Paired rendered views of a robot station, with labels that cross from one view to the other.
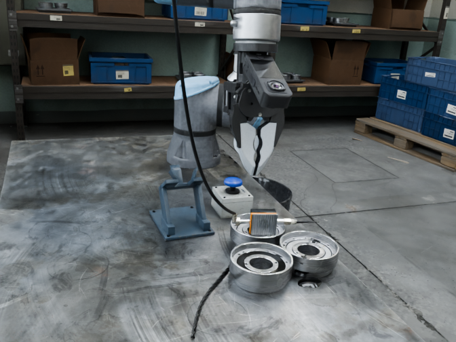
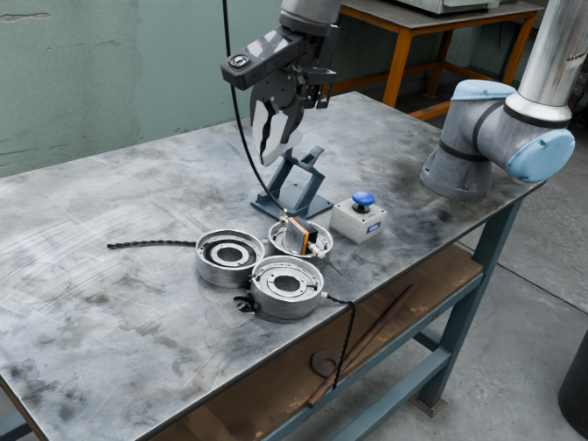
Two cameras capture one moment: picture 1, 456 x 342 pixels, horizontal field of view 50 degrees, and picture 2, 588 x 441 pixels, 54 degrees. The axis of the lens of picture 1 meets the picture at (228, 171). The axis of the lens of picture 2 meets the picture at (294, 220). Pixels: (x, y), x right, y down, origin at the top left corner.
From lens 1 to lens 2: 0.85 m
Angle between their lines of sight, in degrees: 54
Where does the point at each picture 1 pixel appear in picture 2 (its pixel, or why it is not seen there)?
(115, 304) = (133, 202)
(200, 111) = (458, 123)
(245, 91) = not seen: hidden behind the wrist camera
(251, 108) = (266, 87)
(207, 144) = (457, 169)
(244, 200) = (353, 221)
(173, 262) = (216, 215)
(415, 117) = not seen: outside the picture
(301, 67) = not seen: outside the picture
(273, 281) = (201, 267)
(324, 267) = (261, 300)
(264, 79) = (246, 52)
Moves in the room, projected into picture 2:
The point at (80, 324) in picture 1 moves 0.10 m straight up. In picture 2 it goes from (99, 194) to (97, 143)
